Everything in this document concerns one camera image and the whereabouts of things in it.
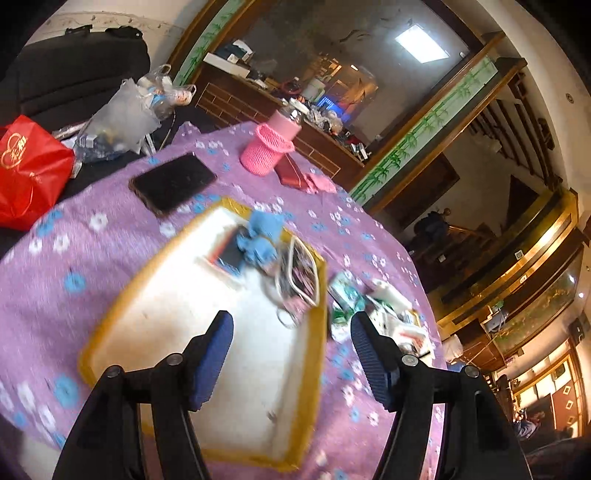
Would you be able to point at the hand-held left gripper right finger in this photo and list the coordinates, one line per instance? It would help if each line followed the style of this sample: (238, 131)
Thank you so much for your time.
(369, 355)

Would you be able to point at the blue cloth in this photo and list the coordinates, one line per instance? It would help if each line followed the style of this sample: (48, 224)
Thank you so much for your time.
(261, 230)

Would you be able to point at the fish tank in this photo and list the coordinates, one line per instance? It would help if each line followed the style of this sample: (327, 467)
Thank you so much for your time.
(540, 304)

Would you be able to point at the pink cloth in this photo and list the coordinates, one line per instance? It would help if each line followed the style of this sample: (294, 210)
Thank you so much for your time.
(321, 182)

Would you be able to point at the red wallet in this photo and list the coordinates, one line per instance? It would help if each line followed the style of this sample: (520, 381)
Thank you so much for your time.
(291, 173)

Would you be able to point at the black sofa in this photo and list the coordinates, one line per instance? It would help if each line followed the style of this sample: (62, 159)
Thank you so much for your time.
(69, 69)

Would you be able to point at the green printed tissue packet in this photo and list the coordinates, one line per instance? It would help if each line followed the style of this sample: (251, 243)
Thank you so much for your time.
(344, 295)

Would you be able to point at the clear plastic bag with items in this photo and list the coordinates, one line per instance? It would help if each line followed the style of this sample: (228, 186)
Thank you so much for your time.
(124, 115)

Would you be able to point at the clear pouch with white frame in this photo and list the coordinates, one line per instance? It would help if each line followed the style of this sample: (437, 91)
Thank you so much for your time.
(300, 277)

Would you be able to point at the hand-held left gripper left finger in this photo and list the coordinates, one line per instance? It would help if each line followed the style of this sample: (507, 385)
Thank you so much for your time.
(212, 360)

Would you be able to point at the white box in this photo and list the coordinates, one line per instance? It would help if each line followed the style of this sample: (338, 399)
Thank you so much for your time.
(226, 62)

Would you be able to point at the yellow rimmed tray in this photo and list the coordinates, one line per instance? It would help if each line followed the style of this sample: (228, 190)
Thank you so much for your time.
(184, 295)

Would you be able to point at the black smartphone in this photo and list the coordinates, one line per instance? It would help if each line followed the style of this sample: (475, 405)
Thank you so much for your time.
(173, 182)

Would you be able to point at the bottle in pink knitted sleeve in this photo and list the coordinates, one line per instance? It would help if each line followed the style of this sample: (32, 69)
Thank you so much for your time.
(265, 150)

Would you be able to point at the wooden counter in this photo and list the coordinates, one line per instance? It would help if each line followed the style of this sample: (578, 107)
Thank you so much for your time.
(240, 101)

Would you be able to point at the brown wooden door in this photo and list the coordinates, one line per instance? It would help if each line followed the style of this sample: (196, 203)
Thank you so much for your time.
(425, 189)

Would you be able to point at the white tissue packet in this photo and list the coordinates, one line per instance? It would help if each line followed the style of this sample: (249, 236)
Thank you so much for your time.
(397, 318)

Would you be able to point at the purple floral tablecloth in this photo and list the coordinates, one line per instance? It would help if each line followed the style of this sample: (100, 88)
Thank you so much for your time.
(92, 258)

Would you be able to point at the red shopping bag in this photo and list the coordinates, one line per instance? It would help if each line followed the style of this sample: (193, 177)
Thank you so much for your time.
(27, 170)

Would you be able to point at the ceiling light panel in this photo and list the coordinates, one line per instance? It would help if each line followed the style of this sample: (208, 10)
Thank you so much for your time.
(422, 42)

